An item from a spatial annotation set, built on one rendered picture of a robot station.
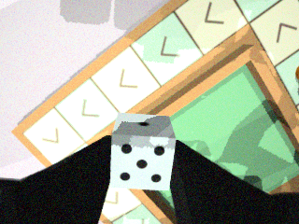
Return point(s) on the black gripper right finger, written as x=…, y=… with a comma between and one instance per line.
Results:
x=205, y=193

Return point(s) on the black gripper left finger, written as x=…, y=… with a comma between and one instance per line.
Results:
x=71, y=191

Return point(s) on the white die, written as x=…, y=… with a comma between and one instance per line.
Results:
x=142, y=152

